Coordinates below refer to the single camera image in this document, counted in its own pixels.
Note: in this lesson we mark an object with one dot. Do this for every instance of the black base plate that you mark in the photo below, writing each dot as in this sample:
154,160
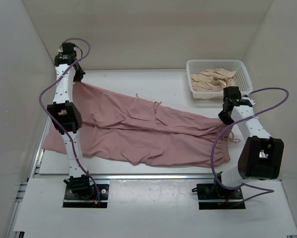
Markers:
101,196
211,196

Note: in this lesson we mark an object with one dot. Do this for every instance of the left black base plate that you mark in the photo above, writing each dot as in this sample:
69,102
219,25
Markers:
101,196

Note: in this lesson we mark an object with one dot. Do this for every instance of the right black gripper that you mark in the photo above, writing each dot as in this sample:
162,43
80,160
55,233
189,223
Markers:
222,116

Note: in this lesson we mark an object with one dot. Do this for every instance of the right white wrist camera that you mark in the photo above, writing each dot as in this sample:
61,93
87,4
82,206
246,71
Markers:
251,100

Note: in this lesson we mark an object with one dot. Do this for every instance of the left aluminium rail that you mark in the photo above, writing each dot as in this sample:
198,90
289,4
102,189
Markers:
36,162

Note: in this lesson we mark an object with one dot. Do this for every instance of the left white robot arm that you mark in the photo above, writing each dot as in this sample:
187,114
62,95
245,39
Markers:
67,119

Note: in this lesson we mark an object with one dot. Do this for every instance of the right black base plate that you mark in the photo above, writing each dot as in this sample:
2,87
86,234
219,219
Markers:
211,196

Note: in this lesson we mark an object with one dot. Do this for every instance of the beige trousers in basket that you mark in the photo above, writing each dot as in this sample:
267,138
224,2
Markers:
212,80

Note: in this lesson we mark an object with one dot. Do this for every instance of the white plastic basket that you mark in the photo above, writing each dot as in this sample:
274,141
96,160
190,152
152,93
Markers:
242,79

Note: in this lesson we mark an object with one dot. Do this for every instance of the front aluminium rail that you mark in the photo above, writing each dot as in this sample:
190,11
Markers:
207,176

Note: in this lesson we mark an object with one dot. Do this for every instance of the pink trousers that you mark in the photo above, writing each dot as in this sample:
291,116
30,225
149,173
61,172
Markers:
135,130

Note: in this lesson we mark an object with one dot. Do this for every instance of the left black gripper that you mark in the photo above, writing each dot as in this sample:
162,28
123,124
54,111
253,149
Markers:
79,76

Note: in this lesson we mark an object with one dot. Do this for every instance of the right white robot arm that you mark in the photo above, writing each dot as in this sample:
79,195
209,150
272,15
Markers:
261,155

